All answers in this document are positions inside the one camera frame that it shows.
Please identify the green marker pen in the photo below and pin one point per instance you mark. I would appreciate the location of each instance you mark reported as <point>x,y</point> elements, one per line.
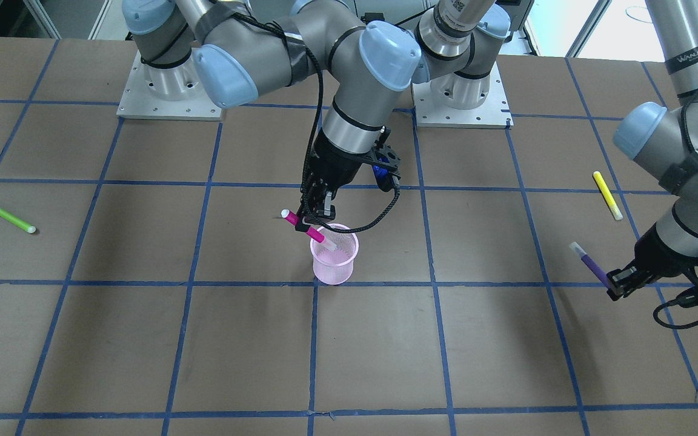
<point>17,221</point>

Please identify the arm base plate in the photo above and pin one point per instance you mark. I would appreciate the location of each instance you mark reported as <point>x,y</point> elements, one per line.
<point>174,94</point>
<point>455,102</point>

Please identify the pink mesh cup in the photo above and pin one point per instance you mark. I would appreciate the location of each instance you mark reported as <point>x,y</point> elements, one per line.
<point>334,267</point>

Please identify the pink marker pen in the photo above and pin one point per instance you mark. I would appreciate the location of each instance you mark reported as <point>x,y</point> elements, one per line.
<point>310,231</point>

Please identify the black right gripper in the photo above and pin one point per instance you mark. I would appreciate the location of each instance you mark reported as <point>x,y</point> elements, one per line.
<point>333,163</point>

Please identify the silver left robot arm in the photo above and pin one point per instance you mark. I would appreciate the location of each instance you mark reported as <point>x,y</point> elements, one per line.
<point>461,39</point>

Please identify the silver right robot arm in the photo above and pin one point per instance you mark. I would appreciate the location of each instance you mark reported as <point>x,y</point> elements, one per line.
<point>234,58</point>

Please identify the purple marker pen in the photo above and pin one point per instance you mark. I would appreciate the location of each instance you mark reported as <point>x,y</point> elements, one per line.
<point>588,261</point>

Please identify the yellow marker pen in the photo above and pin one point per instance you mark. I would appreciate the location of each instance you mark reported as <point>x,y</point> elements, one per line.
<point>607,196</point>

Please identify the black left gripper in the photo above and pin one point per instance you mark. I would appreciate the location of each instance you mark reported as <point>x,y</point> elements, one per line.
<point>659,249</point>

